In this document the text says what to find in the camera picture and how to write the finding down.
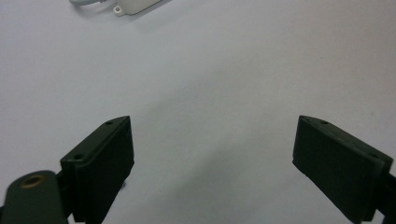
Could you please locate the white power strip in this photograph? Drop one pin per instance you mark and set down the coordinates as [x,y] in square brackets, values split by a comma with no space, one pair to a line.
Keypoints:
[135,6]

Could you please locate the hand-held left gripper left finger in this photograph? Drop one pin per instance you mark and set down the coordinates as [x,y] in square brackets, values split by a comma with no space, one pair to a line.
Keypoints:
[99,165]

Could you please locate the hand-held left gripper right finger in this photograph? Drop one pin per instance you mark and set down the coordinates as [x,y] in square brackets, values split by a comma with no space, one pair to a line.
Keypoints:
[336,165]

